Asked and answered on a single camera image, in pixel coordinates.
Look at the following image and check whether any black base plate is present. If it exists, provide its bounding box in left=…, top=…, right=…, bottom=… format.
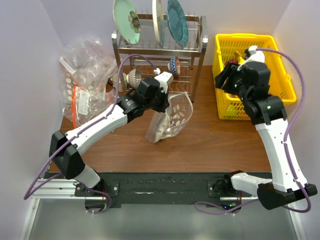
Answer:
left=74, top=171, right=253, bottom=210

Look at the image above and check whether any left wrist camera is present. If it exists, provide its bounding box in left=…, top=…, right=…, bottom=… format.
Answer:
left=154, top=71, right=174, bottom=88

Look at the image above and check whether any pile of clear bags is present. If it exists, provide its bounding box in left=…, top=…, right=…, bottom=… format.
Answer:
left=59, top=36, right=118, bottom=104

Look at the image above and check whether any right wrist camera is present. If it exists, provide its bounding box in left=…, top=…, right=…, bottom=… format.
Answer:
left=244, top=45, right=265, bottom=63

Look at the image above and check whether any orange zipper bag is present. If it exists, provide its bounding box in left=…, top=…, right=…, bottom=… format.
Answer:
left=62, top=86, right=116, bottom=129

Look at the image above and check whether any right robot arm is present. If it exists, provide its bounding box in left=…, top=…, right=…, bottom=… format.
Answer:
left=214, top=61, right=318, bottom=210

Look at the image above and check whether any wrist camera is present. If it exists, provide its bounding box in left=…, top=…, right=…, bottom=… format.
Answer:
left=154, top=71, right=174, bottom=88
left=244, top=45, right=265, bottom=63

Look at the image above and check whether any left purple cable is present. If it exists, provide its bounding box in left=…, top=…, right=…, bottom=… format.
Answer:
left=23, top=53, right=161, bottom=201

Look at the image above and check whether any grey patterned bowl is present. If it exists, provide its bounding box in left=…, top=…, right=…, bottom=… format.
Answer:
left=127, top=68, right=142, bottom=89

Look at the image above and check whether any aluminium frame rail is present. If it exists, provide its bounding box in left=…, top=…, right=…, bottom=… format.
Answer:
left=18, top=147, right=306, bottom=240

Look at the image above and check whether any blue patterned bowl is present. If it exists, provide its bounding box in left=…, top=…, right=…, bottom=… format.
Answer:
left=167, top=56, right=181, bottom=76

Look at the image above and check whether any red toy lobster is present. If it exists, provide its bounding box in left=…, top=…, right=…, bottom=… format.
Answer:
left=224, top=57, right=239, bottom=66

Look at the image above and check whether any purple cable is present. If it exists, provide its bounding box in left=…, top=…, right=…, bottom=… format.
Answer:
left=194, top=47, right=312, bottom=216
left=23, top=53, right=161, bottom=201

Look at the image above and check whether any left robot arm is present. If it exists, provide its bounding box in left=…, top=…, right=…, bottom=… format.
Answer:
left=49, top=75, right=173, bottom=196

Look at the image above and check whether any grey toy fish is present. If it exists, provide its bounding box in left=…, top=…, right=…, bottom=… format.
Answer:
left=148, top=112, right=170, bottom=143

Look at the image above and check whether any cream enamel mug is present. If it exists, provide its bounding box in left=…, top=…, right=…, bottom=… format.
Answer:
left=111, top=72, right=128, bottom=93

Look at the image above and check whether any yellow plastic basket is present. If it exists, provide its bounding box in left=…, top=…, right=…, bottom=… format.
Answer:
left=212, top=33, right=297, bottom=120

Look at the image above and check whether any metal dish rack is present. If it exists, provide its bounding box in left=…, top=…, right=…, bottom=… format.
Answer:
left=111, top=13, right=209, bottom=101

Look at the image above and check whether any beige rimmed plate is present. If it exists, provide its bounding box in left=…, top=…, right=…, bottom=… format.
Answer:
left=152, top=0, right=165, bottom=48

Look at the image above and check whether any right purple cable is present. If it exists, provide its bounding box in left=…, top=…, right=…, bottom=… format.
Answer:
left=194, top=47, right=312, bottom=216

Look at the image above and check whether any yellow toy banana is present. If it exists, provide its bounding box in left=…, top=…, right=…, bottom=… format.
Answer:
left=234, top=51, right=245, bottom=65

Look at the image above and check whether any mint green floral plate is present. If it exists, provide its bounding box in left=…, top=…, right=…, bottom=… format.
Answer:
left=113, top=0, right=142, bottom=45

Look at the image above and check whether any teal blue plate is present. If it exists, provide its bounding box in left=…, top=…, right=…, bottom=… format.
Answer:
left=167, top=0, right=189, bottom=48

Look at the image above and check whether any clear zip top bag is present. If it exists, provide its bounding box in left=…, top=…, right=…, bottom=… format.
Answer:
left=145, top=92, right=194, bottom=143

